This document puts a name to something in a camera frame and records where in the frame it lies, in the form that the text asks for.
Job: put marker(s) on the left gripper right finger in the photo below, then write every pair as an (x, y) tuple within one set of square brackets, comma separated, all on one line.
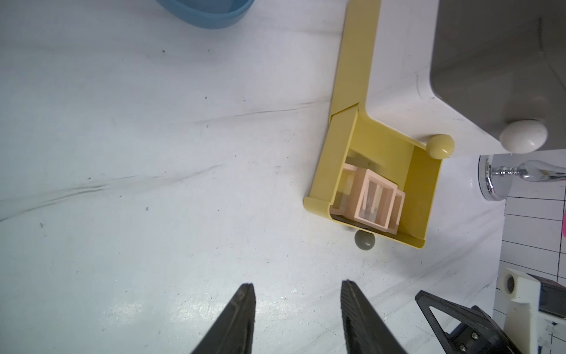
[(364, 330)]

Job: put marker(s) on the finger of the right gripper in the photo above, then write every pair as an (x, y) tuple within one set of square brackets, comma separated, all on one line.
[(476, 332)]

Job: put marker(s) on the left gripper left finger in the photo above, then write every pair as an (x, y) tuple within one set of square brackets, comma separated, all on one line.
[(233, 331)]

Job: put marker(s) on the orange brooch box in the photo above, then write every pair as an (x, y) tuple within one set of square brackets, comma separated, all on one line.
[(371, 200), (396, 212), (344, 190)]

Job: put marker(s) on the three-drawer storage cabinet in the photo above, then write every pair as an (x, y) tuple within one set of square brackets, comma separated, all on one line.
[(419, 82)]

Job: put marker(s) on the silver glass rack stand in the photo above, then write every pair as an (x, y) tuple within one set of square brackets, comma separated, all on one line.
[(496, 174)]

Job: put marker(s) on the blue bowl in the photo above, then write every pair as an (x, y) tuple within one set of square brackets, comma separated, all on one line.
[(208, 14)]

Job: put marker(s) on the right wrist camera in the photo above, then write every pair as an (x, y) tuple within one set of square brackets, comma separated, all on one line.
[(535, 315)]

